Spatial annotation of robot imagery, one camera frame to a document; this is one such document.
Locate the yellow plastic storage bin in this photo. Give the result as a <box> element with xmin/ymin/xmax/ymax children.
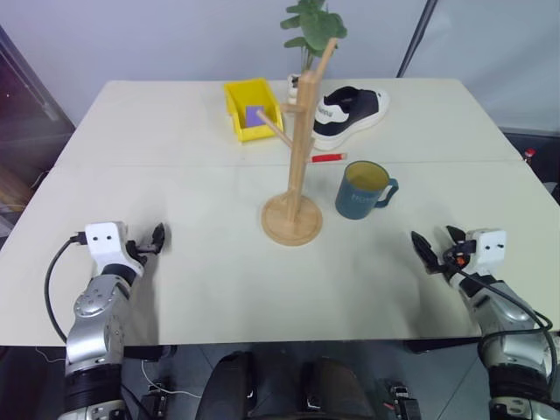
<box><xmin>223</xmin><ymin>77</ymin><xmax>285</xmax><ymax>144</ymax></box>

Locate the blue mug with yellow inside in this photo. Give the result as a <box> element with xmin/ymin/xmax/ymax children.
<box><xmin>334</xmin><ymin>160</ymin><xmax>401</xmax><ymax>221</ymax></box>

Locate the white floor cable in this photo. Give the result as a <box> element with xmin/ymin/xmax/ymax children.
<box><xmin>140</xmin><ymin>358</ymin><xmax>203</xmax><ymax>400</ymax></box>

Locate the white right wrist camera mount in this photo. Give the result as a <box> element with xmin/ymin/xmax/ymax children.
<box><xmin>465</xmin><ymin>227</ymin><xmax>508</xmax><ymax>277</ymax></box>

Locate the black and white sneaker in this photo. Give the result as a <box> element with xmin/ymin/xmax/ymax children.
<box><xmin>311</xmin><ymin>86</ymin><xmax>391</xmax><ymax>151</ymax></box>

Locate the green plant in white pot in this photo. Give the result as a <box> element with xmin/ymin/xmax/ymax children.
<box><xmin>280</xmin><ymin>0</ymin><xmax>349</xmax><ymax>105</ymax></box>

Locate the dark cabinet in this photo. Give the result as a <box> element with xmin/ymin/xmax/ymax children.
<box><xmin>0</xmin><ymin>24</ymin><xmax>76</xmax><ymax>222</ymax></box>

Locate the dark rounded shape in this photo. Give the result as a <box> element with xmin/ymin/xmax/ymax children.
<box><xmin>299</xmin><ymin>354</ymin><xmax>375</xmax><ymax>420</ymax></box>
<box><xmin>201</xmin><ymin>350</ymin><xmax>256</xmax><ymax>420</ymax></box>

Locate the wooden mug tree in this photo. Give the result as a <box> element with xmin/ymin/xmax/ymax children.
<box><xmin>255</xmin><ymin>37</ymin><xmax>339</xmax><ymax>248</ymax></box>

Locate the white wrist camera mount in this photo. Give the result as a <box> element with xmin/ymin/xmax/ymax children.
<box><xmin>84</xmin><ymin>221</ymin><xmax>146</xmax><ymax>277</ymax></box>
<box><xmin>465</xmin><ymin>227</ymin><xmax>508</xmax><ymax>277</ymax></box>

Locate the purple block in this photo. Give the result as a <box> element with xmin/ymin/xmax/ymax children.
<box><xmin>245</xmin><ymin>104</ymin><xmax>267</xmax><ymax>128</ymax></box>

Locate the black slanted pole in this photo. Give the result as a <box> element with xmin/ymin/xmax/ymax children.
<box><xmin>395</xmin><ymin>0</ymin><xmax>440</xmax><ymax>79</ymax></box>

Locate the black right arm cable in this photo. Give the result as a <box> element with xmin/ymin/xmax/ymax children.
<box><xmin>453</xmin><ymin>265</ymin><xmax>555</xmax><ymax>364</ymax></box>

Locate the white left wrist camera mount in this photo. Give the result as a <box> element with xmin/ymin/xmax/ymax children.
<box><xmin>84</xmin><ymin>221</ymin><xmax>146</xmax><ymax>277</ymax></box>

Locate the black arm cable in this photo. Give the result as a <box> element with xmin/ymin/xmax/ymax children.
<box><xmin>453</xmin><ymin>265</ymin><xmax>555</xmax><ymax>364</ymax></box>
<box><xmin>45</xmin><ymin>234</ymin><xmax>88</xmax><ymax>345</ymax></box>

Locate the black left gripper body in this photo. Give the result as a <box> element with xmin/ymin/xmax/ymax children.
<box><xmin>125</xmin><ymin>239</ymin><xmax>155</xmax><ymax>265</ymax></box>

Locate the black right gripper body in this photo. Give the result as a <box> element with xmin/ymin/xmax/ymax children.
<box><xmin>438</xmin><ymin>238</ymin><xmax>476</xmax><ymax>276</ymax></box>

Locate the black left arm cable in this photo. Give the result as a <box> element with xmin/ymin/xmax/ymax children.
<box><xmin>45</xmin><ymin>234</ymin><xmax>88</xmax><ymax>345</ymax></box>

